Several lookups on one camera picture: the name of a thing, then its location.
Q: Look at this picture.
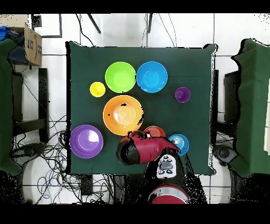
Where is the red small bowl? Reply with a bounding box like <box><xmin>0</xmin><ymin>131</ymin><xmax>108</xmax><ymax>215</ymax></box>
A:
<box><xmin>143</xmin><ymin>125</ymin><xmax>167</xmax><ymax>138</ymax></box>

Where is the large orange bowl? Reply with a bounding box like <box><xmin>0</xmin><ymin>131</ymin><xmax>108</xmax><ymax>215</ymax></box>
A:
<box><xmin>102</xmin><ymin>95</ymin><xmax>144</xmax><ymax>136</ymax></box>

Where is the light blue small bowl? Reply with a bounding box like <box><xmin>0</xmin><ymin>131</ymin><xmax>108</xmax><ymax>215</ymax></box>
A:
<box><xmin>168</xmin><ymin>134</ymin><xmax>190</xmax><ymax>157</ymax></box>

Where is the large purple bowl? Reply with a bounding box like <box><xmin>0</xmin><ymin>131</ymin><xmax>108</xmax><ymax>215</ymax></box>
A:
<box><xmin>69</xmin><ymin>124</ymin><xmax>104</xmax><ymax>160</ymax></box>

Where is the large green bowl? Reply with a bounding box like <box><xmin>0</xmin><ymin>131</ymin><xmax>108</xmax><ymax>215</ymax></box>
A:
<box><xmin>104</xmin><ymin>61</ymin><xmax>137</xmax><ymax>94</ymax></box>

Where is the large blue bowl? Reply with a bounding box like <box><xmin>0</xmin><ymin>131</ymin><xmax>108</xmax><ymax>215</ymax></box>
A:
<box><xmin>136</xmin><ymin>61</ymin><xmax>169</xmax><ymax>94</ymax></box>

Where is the purple cup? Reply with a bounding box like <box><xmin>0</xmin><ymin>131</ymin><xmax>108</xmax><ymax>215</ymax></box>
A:
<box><xmin>174</xmin><ymin>87</ymin><xmax>191</xmax><ymax>104</ymax></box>

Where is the black power strip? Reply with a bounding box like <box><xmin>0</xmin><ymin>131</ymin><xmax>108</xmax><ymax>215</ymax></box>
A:
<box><xmin>80</xmin><ymin>174</ymin><xmax>94</xmax><ymax>196</ymax></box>

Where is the dark green tablecloth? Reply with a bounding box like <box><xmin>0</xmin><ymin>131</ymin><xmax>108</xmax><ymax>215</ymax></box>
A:
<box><xmin>64</xmin><ymin>41</ymin><xmax>218</xmax><ymax>176</ymax></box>

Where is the black tripod leg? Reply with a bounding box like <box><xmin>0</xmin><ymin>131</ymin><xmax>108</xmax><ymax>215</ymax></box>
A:
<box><xmin>147</xmin><ymin>13</ymin><xmax>153</xmax><ymax>34</ymax></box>
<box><xmin>86</xmin><ymin>13</ymin><xmax>102</xmax><ymax>34</ymax></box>

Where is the green cloth side table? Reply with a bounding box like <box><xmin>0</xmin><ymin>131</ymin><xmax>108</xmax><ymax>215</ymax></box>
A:
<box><xmin>230</xmin><ymin>38</ymin><xmax>270</xmax><ymax>178</ymax></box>
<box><xmin>0</xmin><ymin>39</ymin><xmax>23</xmax><ymax>176</ymax></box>

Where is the cardboard box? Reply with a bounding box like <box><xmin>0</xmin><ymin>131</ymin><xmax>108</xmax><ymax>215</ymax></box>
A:
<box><xmin>0</xmin><ymin>14</ymin><xmax>43</xmax><ymax>67</ymax></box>

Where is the blue cloth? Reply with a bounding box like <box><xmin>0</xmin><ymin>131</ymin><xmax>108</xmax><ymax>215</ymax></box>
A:
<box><xmin>0</xmin><ymin>25</ymin><xmax>15</xmax><ymax>42</ymax></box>

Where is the tangle of floor cables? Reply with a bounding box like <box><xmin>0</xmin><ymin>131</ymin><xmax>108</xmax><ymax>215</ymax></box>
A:
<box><xmin>12</xmin><ymin>114</ymin><xmax>119</xmax><ymax>204</ymax></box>

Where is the black stool frame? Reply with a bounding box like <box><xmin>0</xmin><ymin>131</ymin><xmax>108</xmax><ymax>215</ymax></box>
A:
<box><xmin>210</xmin><ymin>69</ymin><xmax>240</xmax><ymax>136</ymax></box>
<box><xmin>11</xmin><ymin>67</ymin><xmax>50</xmax><ymax>144</ymax></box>

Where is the black metal frame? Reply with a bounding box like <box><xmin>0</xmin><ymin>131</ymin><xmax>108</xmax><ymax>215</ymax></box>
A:
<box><xmin>31</xmin><ymin>13</ymin><xmax>63</xmax><ymax>39</ymax></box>

